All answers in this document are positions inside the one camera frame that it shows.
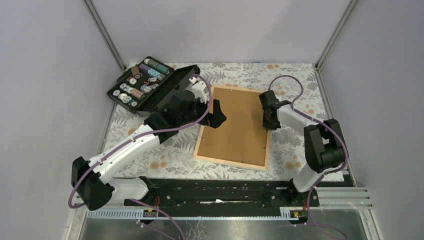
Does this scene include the right aluminium corner post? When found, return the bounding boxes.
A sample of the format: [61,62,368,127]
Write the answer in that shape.
[315,0,358,71]

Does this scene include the wooden picture frame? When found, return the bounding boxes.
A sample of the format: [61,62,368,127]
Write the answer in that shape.
[193,84,272,172]

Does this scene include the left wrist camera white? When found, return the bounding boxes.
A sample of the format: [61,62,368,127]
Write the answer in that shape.
[189,76,212,104]

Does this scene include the grey slotted cable duct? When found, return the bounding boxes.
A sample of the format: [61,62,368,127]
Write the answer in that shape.
[86,208,299,222]

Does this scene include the brown frame backing board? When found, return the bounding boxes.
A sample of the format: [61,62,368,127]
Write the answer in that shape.
[197,88,269,167]

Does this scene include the teal thread spool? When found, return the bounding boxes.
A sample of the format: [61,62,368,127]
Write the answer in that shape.
[143,58,170,75]

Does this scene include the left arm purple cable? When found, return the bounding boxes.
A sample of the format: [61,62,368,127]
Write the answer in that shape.
[68,73,214,210]

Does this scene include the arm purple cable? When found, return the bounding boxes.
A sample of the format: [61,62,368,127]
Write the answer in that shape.
[68,73,214,210]
[267,74,350,240]

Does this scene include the black sewing kit case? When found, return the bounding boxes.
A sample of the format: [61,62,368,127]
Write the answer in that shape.
[106,56,200,116]

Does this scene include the left aluminium corner post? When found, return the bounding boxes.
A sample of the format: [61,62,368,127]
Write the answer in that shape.
[82,0,126,71]

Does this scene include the light blue thread spool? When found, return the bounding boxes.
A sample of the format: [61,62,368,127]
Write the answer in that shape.
[147,68,165,80]

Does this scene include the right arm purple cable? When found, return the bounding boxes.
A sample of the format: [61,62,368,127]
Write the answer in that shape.
[267,74,350,240]

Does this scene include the aluminium corner post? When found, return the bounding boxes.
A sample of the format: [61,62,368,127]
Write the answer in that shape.
[82,0,126,71]
[315,0,358,71]

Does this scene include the brown thread spool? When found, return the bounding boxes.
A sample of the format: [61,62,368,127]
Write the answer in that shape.
[130,65,142,80]

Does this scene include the floral patterned table mat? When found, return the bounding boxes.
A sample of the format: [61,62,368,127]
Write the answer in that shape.
[117,63,328,180]

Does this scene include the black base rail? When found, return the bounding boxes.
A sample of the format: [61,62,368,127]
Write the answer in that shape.
[140,176,320,216]

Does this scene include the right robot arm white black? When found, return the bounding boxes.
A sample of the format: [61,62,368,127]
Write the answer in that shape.
[259,90,348,206]

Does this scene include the purple thread spool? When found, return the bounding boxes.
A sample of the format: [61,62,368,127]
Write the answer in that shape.
[138,63,154,76]

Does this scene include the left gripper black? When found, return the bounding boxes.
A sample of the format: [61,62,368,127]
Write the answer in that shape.
[178,94,227,129]

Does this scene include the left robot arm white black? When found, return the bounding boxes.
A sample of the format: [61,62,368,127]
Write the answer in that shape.
[68,90,227,211]

